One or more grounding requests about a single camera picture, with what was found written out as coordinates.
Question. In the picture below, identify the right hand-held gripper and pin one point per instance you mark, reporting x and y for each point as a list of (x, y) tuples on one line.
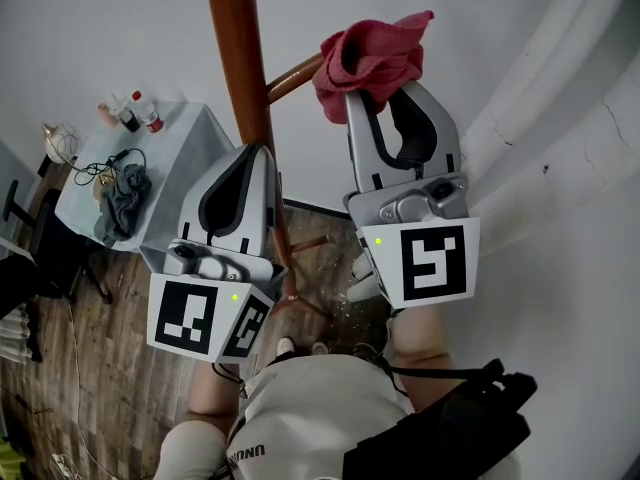
[(430, 263)]

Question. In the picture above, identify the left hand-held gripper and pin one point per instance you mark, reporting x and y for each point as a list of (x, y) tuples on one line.
[(200, 313)]

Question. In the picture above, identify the red cloth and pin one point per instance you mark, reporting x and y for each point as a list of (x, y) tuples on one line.
[(370, 63)]

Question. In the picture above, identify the wooden coat stand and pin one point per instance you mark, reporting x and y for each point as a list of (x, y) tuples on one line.
[(235, 43)]

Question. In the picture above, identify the person's left forearm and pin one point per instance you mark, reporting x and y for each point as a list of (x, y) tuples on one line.
[(215, 393)]

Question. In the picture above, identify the black shoulder bag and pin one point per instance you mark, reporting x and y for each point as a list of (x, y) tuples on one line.
[(450, 433)]

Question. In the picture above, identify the person's right forearm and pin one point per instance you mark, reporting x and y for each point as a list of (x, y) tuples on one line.
[(420, 343)]

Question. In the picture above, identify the crumpled grey cloth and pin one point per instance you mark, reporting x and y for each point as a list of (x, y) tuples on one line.
[(125, 203)]

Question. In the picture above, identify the yellow-green plastic rack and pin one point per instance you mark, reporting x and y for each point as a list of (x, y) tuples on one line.
[(9, 463)]

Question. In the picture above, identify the table with white cover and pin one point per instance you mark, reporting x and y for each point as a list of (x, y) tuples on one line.
[(190, 138)]

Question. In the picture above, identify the dark glass bottle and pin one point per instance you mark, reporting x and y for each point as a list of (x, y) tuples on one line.
[(131, 122)]

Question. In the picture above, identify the person's left white shoe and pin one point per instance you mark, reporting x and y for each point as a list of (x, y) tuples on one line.
[(285, 346)]

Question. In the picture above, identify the person's white shoe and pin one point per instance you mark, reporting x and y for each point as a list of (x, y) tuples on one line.
[(285, 346), (319, 349)]

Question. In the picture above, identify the small pink container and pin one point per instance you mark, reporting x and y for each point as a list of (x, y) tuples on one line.
[(107, 115)]

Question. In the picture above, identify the person's right white shoe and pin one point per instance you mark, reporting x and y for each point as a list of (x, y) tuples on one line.
[(319, 349)]

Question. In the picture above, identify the black office chair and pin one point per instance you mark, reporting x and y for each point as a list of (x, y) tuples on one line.
[(55, 248)]

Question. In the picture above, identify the person's white shirt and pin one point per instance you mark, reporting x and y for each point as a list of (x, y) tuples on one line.
[(310, 408)]

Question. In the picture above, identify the folded white towels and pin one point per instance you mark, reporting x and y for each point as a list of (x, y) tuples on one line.
[(12, 333)]

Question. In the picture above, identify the white wall pipe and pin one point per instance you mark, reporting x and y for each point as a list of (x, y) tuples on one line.
[(565, 143), (540, 43)]

